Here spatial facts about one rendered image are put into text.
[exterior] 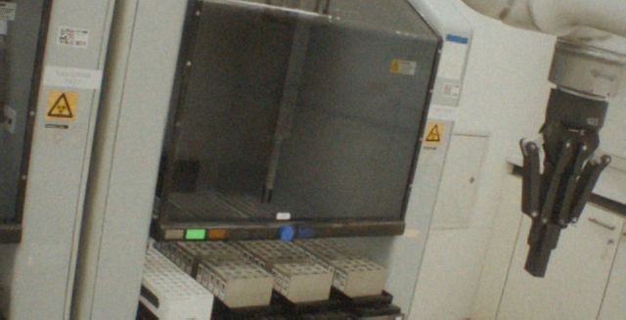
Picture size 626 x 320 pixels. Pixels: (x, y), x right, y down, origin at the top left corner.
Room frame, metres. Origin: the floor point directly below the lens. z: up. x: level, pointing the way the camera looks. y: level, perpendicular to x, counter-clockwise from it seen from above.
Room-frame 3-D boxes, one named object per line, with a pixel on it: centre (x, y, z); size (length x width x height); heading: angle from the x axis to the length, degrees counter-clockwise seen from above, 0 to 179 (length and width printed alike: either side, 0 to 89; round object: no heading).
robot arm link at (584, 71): (1.04, -0.32, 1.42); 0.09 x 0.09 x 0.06
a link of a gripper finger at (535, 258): (1.04, -0.32, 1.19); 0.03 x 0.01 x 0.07; 16
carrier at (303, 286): (1.70, -0.06, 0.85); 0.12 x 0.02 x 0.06; 128
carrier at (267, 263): (1.77, 0.00, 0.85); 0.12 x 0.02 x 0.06; 128
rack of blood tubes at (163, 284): (1.58, 0.24, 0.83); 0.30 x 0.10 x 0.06; 39
